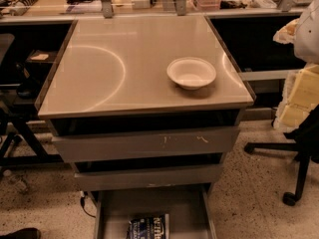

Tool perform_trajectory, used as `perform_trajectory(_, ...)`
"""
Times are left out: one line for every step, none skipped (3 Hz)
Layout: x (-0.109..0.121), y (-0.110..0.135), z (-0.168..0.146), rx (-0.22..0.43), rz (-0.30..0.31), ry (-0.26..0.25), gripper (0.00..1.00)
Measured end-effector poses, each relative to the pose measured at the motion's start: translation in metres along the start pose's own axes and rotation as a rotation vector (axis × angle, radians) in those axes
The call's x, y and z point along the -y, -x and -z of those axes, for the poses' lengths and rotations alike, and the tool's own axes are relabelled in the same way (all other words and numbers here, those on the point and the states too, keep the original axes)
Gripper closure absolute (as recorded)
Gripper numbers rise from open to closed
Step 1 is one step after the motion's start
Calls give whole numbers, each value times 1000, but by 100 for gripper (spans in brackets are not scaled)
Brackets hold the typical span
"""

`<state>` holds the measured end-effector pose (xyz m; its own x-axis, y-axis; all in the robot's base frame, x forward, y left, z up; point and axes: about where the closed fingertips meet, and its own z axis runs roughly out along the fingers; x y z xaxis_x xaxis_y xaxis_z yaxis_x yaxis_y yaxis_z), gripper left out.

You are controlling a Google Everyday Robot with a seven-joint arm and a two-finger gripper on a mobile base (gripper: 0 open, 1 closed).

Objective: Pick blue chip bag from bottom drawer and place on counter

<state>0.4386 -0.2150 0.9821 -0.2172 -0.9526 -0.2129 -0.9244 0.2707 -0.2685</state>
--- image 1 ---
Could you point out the blue chip bag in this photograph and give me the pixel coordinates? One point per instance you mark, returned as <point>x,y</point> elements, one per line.
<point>151,227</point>

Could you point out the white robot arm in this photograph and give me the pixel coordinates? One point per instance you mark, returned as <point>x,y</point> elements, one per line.
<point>303,33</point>

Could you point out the grey top drawer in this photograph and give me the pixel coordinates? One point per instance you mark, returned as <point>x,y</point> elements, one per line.
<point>141,144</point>

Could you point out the grey middle drawer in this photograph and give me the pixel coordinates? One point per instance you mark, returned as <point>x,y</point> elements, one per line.
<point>148,178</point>

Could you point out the grey drawer cabinet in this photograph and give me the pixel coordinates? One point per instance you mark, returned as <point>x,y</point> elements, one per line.
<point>112,79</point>

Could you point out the grey open bottom drawer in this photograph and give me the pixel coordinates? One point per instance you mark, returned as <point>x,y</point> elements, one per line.
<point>186,207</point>

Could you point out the black office chair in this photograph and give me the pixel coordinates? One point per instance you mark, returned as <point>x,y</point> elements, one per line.
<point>305,144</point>

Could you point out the white paper bowl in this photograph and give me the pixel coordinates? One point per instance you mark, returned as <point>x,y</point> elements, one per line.
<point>191,73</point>

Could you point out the clear plastic bottle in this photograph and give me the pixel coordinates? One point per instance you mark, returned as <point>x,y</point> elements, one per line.
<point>17,181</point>

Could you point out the long back workbench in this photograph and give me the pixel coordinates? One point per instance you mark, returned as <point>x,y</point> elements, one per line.
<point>57,10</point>

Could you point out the black shoe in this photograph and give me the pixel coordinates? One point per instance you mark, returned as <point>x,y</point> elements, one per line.
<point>26,233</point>

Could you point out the black desk frame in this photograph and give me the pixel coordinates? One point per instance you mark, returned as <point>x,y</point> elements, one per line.
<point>21,132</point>

